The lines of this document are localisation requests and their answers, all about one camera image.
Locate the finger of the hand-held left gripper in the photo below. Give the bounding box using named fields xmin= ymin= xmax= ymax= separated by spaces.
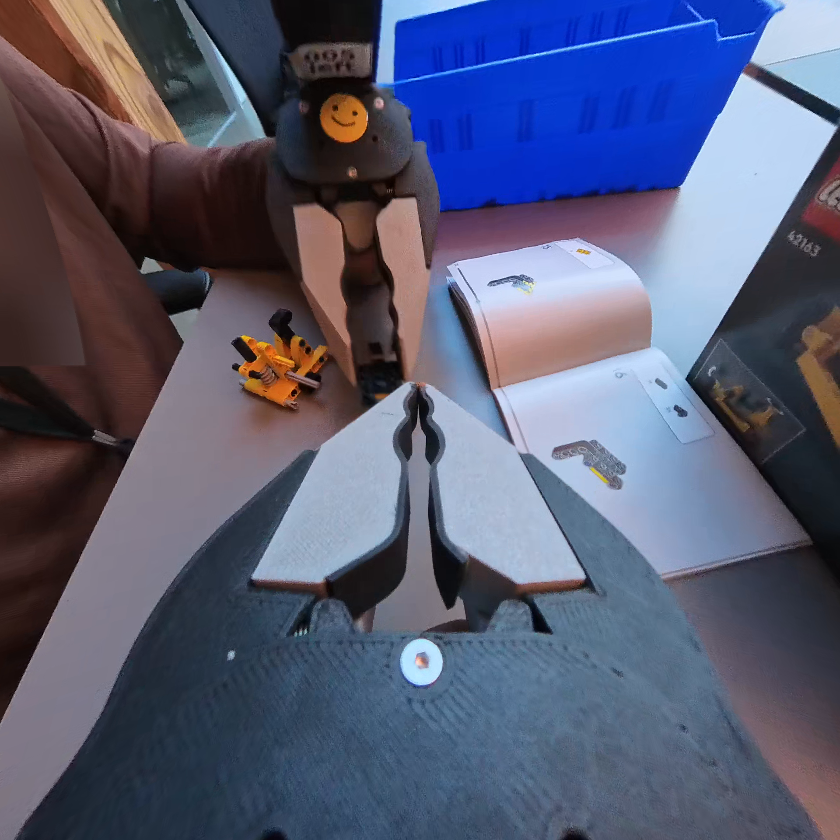
xmin=293 ymin=203 xmax=368 ymax=389
xmin=371 ymin=196 xmax=433 ymax=383

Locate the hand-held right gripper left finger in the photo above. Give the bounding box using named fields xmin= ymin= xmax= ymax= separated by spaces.
xmin=250 ymin=382 xmax=420 ymax=619

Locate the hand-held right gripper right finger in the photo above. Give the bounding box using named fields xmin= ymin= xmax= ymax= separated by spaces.
xmin=419 ymin=383 xmax=588 ymax=630

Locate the black lego assembly orange plate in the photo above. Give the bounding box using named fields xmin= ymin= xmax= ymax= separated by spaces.
xmin=357 ymin=340 xmax=405 ymax=405

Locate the person's left forearm brown sleeve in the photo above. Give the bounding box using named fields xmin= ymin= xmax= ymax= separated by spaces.
xmin=85 ymin=92 xmax=290 ymax=271

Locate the yellow black lego assembly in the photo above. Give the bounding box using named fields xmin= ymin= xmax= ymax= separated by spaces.
xmin=230 ymin=308 xmax=331 ymax=413

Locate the white lego instruction booklet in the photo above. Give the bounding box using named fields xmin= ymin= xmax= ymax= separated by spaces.
xmin=445 ymin=237 xmax=812 ymax=580

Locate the black lego box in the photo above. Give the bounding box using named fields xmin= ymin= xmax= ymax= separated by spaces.
xmin=685 ymin=140 xmax=840 ymax=560

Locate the black chair armrest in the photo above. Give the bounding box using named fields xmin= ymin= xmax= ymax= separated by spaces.
xmin=140 ymin=267 xmax=213 ymax=316

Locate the black chair back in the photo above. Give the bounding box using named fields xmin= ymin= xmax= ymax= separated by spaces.
xmin=186 ymin=0 xmax=284 ymax=139

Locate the blue plastic bin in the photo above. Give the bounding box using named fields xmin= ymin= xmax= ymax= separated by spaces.
xmin=392 ymin=0 xmax=786 ymax=213

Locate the person's torso brown clothing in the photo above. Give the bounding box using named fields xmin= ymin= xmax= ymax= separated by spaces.
xmin=0 ymin=36 xmax=186 ymax=719

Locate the wooden panel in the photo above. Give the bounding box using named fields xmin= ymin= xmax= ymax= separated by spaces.
xmin=0 ymin=0 xmax=189 ymax=144

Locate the black lanyard strap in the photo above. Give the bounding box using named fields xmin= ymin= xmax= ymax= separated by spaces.
xmin=0 ymin=366 xmax=136 ymax=458

